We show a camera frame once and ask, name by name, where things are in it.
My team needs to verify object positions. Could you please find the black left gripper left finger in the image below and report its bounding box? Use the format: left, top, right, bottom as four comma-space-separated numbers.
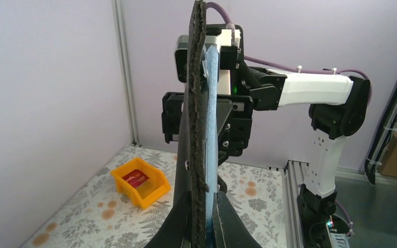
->
145, 191, 192, 248

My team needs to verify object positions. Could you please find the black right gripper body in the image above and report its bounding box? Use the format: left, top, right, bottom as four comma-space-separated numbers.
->
161, 91, 255, 158

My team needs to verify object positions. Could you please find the red VIP card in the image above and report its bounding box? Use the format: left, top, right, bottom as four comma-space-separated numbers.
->
122, 169, 149, 189

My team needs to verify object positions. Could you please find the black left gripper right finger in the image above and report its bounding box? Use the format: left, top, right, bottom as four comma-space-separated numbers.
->
212, 192, 261, 248

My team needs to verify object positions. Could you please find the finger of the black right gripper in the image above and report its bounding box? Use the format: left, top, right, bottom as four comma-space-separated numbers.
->
217, 101, 234, 164

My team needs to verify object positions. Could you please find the aluminium frame corner post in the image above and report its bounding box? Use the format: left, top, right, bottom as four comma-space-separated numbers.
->
112, 0, 141, 146

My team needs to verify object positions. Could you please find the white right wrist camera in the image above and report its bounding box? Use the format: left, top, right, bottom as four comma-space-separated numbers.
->
174, 24, 245, 96

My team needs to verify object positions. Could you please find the floral table cover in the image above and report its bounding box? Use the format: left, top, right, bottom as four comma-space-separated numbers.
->
24, 146, 289, 247

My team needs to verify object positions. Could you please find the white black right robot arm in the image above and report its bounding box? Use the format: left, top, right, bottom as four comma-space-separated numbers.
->
153, 46, 372, 247

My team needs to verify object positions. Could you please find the orange plastic bin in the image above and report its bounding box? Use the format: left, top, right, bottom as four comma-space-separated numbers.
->
111, 158, 171, 209

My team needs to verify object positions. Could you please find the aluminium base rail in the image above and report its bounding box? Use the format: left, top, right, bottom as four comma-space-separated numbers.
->
270, 160, 309, 247

